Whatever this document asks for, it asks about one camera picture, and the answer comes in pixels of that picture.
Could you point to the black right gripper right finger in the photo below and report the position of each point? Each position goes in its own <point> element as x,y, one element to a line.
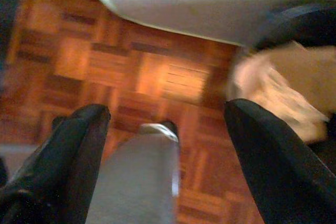
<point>275,171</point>

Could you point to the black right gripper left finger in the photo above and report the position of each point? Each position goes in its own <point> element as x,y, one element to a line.
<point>60,169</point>

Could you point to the brown cardboard piece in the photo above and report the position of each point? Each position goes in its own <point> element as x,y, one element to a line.
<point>309,77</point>

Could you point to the black round waste bin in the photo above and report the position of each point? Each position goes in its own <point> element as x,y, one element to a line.
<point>309,24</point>

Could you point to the white quilted mattress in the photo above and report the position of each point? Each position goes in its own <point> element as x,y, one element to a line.
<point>197,1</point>

